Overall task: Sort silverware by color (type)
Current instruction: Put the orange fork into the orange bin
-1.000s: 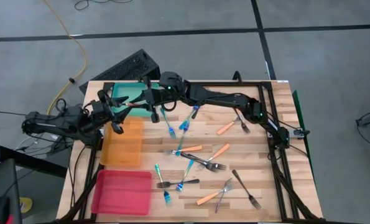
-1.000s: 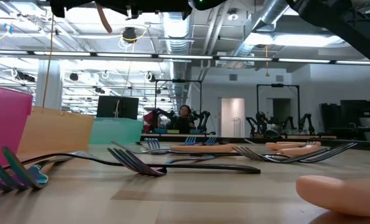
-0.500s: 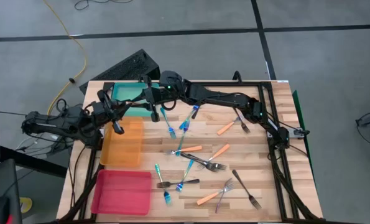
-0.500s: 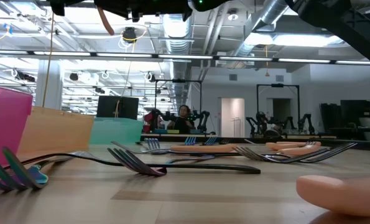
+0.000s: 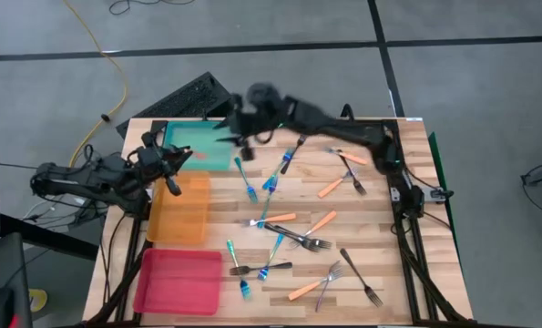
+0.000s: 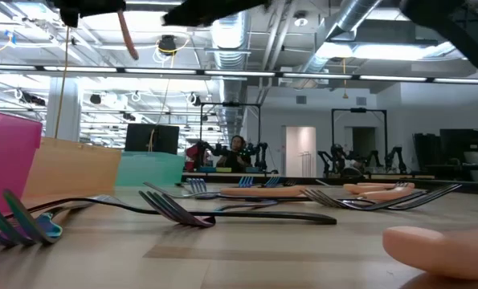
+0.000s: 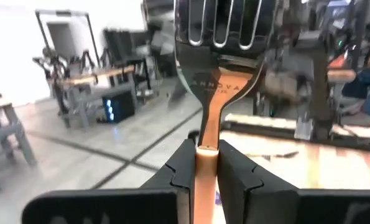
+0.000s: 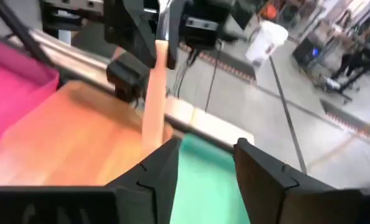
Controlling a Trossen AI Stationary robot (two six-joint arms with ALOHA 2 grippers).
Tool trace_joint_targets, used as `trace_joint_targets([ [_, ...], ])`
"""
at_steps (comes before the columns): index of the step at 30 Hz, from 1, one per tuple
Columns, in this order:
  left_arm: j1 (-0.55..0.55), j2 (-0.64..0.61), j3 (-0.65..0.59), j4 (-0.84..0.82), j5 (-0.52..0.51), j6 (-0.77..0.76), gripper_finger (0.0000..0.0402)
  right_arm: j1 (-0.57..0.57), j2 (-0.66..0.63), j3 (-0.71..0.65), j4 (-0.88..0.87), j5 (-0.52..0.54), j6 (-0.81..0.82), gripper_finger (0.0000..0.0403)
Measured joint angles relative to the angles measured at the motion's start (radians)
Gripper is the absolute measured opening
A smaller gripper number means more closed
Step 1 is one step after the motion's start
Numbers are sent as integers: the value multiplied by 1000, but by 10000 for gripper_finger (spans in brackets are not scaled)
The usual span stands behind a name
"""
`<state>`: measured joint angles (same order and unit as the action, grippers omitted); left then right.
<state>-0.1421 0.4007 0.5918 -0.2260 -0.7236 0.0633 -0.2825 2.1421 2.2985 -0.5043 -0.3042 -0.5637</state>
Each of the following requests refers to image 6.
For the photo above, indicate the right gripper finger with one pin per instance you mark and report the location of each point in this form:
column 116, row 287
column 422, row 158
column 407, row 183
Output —
column 214, row 12

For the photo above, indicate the black metal fork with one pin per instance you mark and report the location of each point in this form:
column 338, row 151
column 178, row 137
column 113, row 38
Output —
column 291, row 182
column 283, row 216

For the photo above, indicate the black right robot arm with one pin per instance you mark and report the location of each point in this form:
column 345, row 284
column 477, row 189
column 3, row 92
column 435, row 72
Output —
column 463, row 28

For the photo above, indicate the ceiling light strip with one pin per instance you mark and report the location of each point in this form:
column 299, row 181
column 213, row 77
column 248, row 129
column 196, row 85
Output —
column 162, row 71

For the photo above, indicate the white pillar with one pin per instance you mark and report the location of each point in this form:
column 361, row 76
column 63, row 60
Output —
column 72, row 112

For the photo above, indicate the red background object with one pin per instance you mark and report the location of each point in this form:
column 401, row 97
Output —
column 191, row 154

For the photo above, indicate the person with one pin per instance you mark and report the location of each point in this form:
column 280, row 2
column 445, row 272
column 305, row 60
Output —
column 235, row 156

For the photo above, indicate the orange plastic bin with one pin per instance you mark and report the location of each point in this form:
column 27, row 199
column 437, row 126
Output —
column 74, row 168

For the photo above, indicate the white door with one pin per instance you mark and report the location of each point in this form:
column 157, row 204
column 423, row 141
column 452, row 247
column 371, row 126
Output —
column 301, row 152

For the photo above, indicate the red plastic bin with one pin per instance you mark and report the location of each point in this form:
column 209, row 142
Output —
column 5, row 160

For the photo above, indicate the teal plastic bin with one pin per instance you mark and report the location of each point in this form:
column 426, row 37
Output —
column 150, row 168

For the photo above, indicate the black equipment rack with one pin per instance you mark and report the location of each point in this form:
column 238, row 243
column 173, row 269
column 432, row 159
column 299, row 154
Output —
column 459, row 144

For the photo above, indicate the scattered forks on table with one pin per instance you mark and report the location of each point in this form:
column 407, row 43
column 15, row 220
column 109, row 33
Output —
column 471, row 188

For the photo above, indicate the silver ventilation duct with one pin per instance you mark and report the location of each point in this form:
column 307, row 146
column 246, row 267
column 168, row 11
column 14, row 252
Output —
column 355, row 16
column 230, row 48

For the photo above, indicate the black background frame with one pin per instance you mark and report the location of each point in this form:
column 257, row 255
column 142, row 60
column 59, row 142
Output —
column 359, row 110
column 230, row 104

